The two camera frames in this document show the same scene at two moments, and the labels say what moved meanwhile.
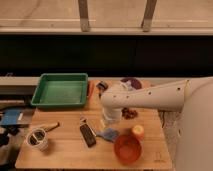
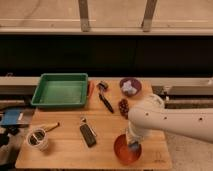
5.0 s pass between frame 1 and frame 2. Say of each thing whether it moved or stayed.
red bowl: stayed
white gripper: moved
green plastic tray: stayed
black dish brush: stayed
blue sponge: moved
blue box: stayed
